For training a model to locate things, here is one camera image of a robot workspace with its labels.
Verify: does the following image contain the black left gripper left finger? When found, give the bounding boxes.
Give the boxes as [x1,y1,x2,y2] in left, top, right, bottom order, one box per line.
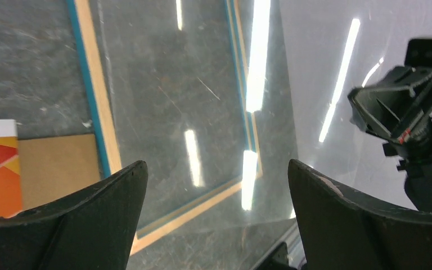
[0,160,149,269]

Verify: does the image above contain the wooden picture frame teal edge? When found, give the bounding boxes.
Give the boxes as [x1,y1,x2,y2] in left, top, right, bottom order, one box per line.
[67,1,263,254]

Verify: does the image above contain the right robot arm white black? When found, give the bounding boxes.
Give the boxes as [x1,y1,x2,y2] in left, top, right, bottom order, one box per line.
[348,66,432,213]

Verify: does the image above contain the clear acrylic sheet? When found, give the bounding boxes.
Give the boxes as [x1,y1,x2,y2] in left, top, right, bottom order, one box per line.
[91,1,432,235]

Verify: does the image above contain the brown cardboard backing board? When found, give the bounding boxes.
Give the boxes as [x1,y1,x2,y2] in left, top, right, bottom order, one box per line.
[18,134,101,210]

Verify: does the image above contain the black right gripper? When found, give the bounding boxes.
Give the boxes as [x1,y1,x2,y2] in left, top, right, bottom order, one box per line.
[348,66,432,172]

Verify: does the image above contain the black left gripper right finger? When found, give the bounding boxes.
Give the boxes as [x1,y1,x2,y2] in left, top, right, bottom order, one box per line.
[287,159,432,269]

